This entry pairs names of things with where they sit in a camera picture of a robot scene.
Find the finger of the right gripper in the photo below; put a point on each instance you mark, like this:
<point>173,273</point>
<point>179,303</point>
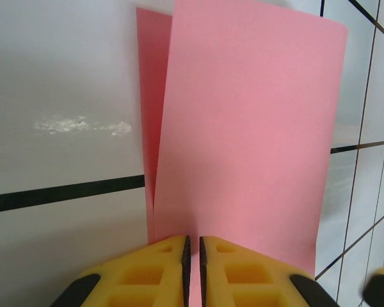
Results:
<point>382,288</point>

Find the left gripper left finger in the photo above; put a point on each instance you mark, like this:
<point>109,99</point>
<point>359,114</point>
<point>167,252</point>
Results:
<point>140,281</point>

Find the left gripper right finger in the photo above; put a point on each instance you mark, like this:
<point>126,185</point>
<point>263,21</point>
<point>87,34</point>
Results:
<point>249,281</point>

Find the pink square paper sheet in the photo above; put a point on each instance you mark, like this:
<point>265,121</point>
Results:
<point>243,128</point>

